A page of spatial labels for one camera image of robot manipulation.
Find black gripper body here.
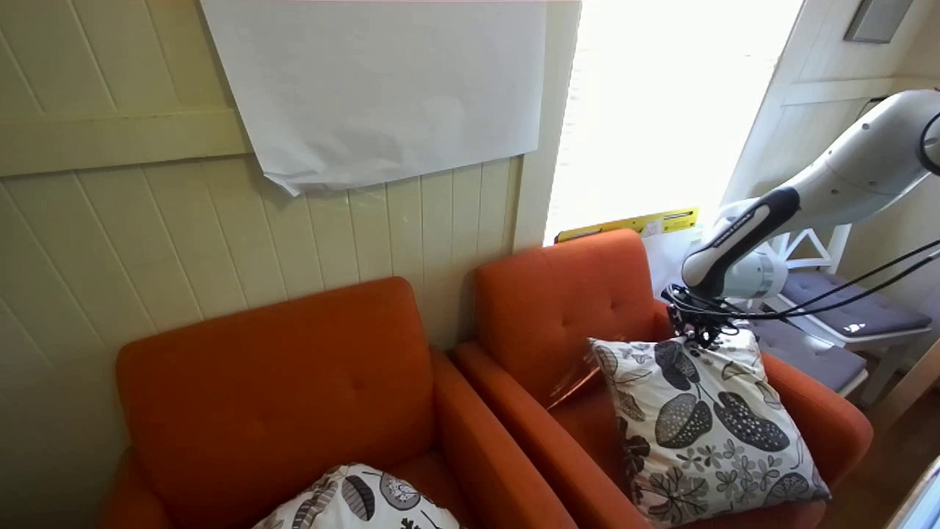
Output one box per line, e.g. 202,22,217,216
660,281,734,343

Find leaf print white cushion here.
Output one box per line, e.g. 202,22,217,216
249,462,464,529
589,327,834,526

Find grey tufted seat pad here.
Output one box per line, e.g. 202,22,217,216
752,315,869,396
775,266,934,343

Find yellow window sill strip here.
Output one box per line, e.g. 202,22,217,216
552,206,703,247

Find white wooden chair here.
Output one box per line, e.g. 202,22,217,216
752,312,869,400
757,221,940,405

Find orange armchair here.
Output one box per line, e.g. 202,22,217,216
98,272,581,529
450,227,879,529

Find metal robot stand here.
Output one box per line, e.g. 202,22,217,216
884,453,940,529

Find white paper sheet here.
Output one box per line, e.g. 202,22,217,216
198,0,550,197

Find grey framed wall picture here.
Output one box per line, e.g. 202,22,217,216
840,0,920,46

